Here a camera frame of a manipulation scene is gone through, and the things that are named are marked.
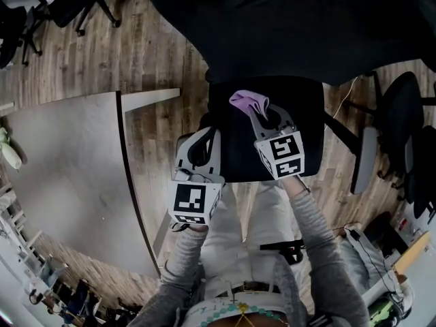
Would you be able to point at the person's right forearm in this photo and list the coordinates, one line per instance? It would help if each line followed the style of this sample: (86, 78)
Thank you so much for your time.
(306, 216)

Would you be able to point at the person's own body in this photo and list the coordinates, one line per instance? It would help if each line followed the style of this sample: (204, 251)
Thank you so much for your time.
(231, 233)

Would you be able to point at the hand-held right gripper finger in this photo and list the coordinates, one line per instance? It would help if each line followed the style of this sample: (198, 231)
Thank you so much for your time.
(258, 129)
(284, 119)

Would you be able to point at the white vase with flowers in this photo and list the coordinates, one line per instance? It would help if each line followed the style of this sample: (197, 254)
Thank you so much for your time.
(12, 157)

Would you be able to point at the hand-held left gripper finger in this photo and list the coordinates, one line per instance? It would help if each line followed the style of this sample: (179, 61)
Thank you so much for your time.
(182, 155)
(215, 162)

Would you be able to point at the purple wiping cloth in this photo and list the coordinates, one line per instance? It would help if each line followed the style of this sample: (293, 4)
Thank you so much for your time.
(243, 99)

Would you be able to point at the dark wooden table white legs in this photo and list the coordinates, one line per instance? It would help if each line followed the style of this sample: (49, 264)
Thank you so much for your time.
(68, 165)

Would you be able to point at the white metal rack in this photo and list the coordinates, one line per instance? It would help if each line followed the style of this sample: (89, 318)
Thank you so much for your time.
(20, 223)

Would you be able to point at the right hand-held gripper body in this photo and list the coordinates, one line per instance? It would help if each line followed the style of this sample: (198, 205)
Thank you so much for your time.
(284, 148)

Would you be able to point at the yellow wooden table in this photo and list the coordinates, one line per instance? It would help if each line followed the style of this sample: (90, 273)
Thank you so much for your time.
(413, 250)

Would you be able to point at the person's left forearm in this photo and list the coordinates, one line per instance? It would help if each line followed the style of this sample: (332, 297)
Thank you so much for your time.
(184, 257)

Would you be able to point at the small red box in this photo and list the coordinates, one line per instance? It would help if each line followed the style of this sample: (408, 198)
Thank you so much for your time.
(403, 224)

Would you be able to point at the black mesh office chair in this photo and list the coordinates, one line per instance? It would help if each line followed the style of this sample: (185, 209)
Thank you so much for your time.
(293, 107)
(10, 29)
(402, 107)
(68, 15)
(422, 182)

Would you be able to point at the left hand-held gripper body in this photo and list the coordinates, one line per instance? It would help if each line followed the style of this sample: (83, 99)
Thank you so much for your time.
(190, 199)

